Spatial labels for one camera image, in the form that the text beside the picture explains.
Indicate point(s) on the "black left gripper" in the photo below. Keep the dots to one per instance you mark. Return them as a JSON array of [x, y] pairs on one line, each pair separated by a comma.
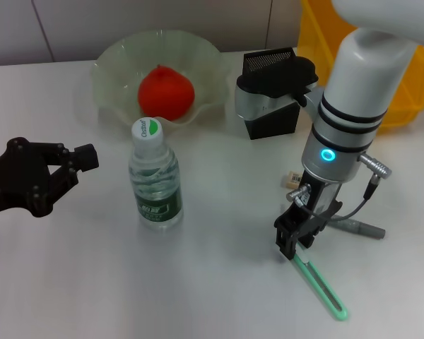
[[17, 176]]

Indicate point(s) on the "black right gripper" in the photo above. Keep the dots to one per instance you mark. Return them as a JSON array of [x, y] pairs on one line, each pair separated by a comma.
[[318, 201]]

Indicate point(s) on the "green utility knife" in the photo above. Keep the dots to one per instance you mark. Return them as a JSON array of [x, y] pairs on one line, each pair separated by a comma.
[[318, 286]]

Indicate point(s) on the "beige eraser with barcode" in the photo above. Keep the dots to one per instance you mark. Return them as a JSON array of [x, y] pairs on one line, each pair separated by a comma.
[[291, 178]]

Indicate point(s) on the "clear green-label water bottle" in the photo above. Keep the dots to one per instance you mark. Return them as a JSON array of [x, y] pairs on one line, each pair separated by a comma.
[[155, 176]]

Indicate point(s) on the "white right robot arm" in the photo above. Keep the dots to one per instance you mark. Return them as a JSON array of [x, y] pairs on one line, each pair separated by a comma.
[[367, 70]]

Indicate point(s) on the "grey marker pen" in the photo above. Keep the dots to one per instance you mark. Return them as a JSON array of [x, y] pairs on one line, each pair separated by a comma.
[[367, 230]]

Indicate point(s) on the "pale green wavy fruit plate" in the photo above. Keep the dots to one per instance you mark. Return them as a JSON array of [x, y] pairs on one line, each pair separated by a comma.
[[208, 77]]

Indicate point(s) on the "black mesh pen holder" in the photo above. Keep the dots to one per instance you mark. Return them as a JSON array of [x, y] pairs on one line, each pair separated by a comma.
[[268, 60]]

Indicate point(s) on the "yellow plastic bin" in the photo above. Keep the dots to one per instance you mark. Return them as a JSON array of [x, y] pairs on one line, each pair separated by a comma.
[[314, 42]]

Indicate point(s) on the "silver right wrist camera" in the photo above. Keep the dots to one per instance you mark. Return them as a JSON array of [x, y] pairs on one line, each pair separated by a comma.
[[261, 102]]

